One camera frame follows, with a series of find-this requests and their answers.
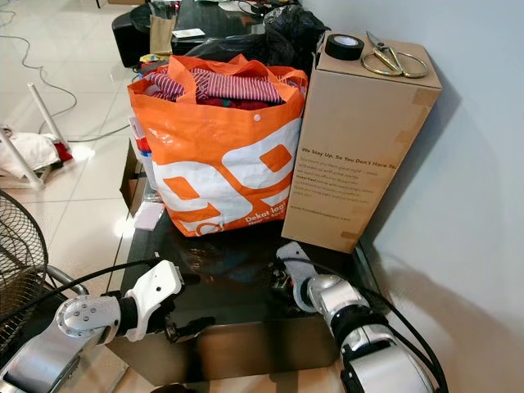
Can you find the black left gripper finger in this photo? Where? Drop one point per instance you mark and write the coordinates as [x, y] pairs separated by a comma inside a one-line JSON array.
[[196, 328]]

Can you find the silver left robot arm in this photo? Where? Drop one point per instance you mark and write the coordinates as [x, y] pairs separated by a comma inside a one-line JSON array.
[[86, 315]]

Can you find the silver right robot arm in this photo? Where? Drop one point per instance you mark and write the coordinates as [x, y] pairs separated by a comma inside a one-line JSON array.
[[332, 295]]

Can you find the black low glass table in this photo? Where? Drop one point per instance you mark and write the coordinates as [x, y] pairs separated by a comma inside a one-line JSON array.
[[237, 352]]

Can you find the small white box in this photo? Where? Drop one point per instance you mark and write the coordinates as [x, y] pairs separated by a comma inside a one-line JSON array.
[[149, 215]]

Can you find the orange white shopping bag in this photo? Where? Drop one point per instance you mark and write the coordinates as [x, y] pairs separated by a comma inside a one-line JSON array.
[[213, 164]]

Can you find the open brown carton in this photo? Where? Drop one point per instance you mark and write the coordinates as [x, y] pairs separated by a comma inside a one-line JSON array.
[[129, 184]]

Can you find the tall brown cardboard box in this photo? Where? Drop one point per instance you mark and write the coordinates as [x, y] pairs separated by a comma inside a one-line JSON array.
[[356, 147]]

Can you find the metal grille fan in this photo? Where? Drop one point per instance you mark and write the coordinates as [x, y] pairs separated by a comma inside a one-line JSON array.
[[20, 254]]

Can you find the blue white plastic pack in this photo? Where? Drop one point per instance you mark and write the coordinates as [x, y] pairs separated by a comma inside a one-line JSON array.
[[139, 151]]

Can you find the red garment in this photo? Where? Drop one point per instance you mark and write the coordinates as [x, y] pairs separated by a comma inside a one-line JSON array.
[[225, 104]]

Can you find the red white striped cloth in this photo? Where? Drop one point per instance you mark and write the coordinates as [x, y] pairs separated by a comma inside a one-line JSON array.
[[237, 86]]

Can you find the small red cloth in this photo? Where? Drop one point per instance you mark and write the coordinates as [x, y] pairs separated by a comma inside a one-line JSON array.
[[62, 151]]

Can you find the white crumpled cloth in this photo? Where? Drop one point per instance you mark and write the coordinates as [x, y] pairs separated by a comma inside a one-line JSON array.
[[37, 147]]

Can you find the white rack tube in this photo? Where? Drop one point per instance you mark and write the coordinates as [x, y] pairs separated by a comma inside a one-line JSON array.
[[20, 160], [47, 115]]

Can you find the black tape roll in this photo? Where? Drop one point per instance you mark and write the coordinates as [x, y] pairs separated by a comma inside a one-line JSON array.
[[344, 47]]

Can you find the black plastic bag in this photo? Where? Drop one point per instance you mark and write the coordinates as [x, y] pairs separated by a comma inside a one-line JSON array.
[[295, 29]]

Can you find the white card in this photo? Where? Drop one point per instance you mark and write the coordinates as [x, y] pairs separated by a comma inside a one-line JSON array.
[[188, 33]]

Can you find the black dining table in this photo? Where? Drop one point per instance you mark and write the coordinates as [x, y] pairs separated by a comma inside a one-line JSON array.
[[225, 16]]

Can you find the brown paper bag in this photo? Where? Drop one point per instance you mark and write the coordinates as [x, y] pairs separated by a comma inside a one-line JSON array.
[[162, 34]]

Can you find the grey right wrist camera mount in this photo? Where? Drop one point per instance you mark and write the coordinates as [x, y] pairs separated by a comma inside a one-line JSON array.
[[291, 252]]

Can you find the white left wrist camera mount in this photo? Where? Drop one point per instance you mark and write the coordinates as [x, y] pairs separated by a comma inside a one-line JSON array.
[[160, 286]]

